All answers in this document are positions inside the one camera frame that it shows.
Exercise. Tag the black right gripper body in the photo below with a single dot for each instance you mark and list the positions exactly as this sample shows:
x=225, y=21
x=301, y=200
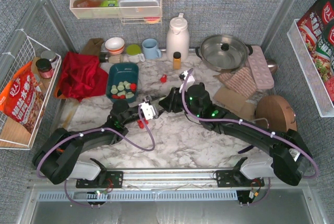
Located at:
x=171, y=99

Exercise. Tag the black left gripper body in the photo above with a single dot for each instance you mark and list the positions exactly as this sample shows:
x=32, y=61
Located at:
x=145, y=101

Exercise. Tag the teal storage basket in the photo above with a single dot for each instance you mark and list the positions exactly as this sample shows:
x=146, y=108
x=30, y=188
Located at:
x=119, y=73

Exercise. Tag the brown cardboard sheet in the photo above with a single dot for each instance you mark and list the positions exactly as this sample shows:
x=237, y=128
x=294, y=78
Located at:
x=230, y=99
x=247, y=112

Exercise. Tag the striped pink cloth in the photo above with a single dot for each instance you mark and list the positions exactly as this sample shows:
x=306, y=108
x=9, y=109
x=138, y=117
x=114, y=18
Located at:
x=240, y=82

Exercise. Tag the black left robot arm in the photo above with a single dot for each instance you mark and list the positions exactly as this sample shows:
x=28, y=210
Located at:
x=57, y=159

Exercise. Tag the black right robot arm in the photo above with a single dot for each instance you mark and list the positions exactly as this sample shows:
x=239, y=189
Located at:
x=290, y=155

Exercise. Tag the red capsule left lower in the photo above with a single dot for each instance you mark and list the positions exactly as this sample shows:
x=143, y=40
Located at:
x=141, y=124

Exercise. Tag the red capsule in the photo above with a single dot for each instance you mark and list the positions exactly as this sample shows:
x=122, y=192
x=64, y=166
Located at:
x=163, y=79
x=141, y=124

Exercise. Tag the red capsule far top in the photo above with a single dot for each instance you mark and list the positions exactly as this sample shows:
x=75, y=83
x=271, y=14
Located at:
x=163, y=79

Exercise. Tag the orange spice bottle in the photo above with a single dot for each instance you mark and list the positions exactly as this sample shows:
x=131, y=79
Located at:
x=176, y=60

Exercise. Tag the green lidded cup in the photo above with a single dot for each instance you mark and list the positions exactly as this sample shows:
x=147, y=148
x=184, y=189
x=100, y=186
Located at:
x=134, y=54

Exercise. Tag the blue mug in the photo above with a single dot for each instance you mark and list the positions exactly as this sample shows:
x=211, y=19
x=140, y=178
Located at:
x=150, y=49

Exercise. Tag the white thermos jug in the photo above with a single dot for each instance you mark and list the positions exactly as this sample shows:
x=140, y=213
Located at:
x=177, y=39

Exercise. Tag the pepper grinder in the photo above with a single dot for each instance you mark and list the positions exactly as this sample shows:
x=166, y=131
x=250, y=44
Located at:
x=108, y=58

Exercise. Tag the red cloth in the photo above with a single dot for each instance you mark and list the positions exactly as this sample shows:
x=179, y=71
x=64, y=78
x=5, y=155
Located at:
x=82, y=77

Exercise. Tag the white striped bowl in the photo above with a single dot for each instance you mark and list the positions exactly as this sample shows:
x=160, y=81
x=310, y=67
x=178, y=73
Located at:
x=115, y=45

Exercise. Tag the steel pot with lid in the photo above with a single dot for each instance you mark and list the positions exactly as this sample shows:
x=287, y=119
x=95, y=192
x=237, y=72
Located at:
x=224, y=53

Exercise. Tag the brown paper bag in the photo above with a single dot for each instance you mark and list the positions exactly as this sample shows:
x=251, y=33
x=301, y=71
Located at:
x=93, y=47

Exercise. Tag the pink egg tray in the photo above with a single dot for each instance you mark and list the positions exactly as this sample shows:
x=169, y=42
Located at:
x=257, y=64

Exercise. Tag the dark lid jar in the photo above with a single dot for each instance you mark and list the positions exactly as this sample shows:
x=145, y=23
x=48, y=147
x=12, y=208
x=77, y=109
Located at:
x=44, y=68

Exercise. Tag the steel lid jar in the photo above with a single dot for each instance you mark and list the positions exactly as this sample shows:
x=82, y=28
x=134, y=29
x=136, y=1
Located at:
x=51, y=56

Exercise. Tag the steel ladle bowl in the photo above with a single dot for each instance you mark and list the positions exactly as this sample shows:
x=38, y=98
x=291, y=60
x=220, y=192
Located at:
x=272, y=65

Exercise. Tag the clear plastic food container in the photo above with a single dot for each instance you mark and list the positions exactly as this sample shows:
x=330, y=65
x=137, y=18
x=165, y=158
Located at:
x=139, y=8

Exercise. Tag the round wooden board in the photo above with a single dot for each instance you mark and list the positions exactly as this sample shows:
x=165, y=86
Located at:
x=277, y=113

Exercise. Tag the red snack bag left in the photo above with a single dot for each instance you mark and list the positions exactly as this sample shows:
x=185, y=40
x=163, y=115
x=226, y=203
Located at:
x=22, y=99

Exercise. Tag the red seasoning packets right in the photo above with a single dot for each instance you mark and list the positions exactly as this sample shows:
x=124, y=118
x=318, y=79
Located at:
x=316, y=29

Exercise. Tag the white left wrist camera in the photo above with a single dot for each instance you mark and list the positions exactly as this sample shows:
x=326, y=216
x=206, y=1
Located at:
x=150, y=112

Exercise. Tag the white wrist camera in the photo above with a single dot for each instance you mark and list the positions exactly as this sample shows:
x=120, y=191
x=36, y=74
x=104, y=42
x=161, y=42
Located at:
x=150, y=112
x=186, y=75

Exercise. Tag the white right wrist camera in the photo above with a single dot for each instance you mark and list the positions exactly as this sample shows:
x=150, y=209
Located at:
x=186, y=75

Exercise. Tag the white wire basket left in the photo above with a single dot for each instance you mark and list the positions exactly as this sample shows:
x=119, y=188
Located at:
x=13, y=134

